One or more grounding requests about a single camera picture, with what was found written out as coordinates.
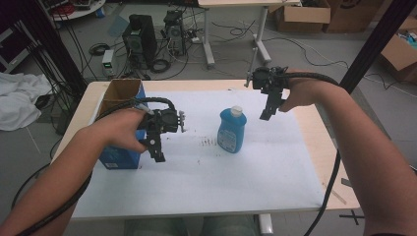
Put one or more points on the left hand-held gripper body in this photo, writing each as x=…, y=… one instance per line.
x=164, y=120

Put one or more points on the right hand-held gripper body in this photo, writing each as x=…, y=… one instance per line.
x=270, y=79

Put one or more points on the person's left hand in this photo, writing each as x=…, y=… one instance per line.
x=121, y=129

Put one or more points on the person's right hand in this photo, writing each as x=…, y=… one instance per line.
x=306, y=88

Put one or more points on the blue bottle with white cap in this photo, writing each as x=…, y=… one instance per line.
x=232, y=131

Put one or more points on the light wooden table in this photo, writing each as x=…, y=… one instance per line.
x=314, y=131

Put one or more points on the open brown cardboard box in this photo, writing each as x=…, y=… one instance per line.
x=303, y=16

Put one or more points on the white power supply unit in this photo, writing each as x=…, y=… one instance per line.
x=108, y=62

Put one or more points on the white background desk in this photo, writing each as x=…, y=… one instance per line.
x=236, y=3

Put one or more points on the white table mat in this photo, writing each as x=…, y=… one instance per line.
x=229, y=183

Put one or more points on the white power strip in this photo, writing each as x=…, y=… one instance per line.
x=195, y=40

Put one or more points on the black computer tower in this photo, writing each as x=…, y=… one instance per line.
x=141, y=36

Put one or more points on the open grey computer tower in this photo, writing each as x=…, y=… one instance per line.
x=174, y=31

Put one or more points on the closed brown cardboard box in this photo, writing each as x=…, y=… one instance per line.
x=354, y=14

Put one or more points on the black metal stand pole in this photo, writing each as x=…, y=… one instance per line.
x=377, y=42

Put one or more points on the white table leg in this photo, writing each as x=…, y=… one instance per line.
x=266, y=224

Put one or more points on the cardboard box with blue contents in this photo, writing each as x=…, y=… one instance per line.
x=401, y=52

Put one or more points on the round white table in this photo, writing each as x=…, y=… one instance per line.
x=78, y=11

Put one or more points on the white cloth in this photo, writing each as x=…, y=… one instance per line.
x=19, y=98

